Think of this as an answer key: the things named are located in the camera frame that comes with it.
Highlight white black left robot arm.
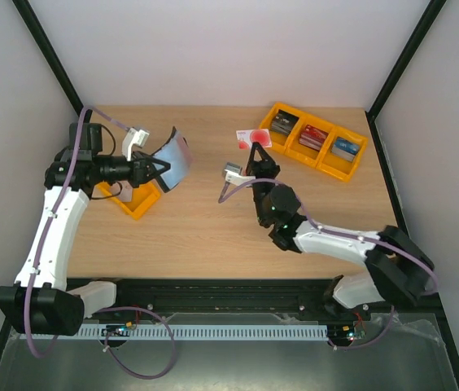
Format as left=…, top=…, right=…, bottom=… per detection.
left=0, top=123, right=170, bottom=336

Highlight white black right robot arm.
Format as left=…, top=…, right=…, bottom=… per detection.
left=245, top=143, right=438, bottom=319

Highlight white card with blossom print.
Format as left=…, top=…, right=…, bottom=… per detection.
left=116, top=181, right=134, bottom=203

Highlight black card stack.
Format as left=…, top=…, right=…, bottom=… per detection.
left=270, top=110, right=299, bottom=136

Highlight red card stack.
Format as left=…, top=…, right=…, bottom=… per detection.
left=299, top=125, right=329, bottom=152

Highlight blue card stack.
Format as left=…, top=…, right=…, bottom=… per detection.
left=331, top=137, right=361, bottom=162

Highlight small yellow plastic bin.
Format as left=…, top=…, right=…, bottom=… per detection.
left=96, top=182, right=161, bottom=220

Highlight yellow three-compartment tray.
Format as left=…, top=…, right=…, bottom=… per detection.
left=260, top=103, right=368, bottom=182

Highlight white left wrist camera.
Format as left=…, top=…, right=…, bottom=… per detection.
left=121, top=127, right=150, bottom=161

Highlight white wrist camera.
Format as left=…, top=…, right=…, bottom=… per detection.
left=121, top=127, right=150, bottom=161
left=222, top=162, right=256, bottom=186

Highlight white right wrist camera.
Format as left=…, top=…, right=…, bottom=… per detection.
left=222, top=162, right=256, bottom=186

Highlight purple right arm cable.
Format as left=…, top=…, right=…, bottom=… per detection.
left=216, top=178, right=439, bottom=297

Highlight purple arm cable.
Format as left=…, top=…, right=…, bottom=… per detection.
left=216, top=178, right=439, bottom=297
left=24, top=105, right=133, bottom=359

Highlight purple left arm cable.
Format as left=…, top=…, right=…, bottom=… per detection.
left=24, top=105, right=133, bottom=359

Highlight black aluminium frame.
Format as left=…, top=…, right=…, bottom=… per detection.
left=0, top=1, right=459, bottom=387

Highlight white slotted cable duct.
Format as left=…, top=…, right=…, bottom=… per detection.
left=20, top=323, right=330, bottom=341

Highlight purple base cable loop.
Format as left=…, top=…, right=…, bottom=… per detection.
left=102, top=307, right=177, bottom=380

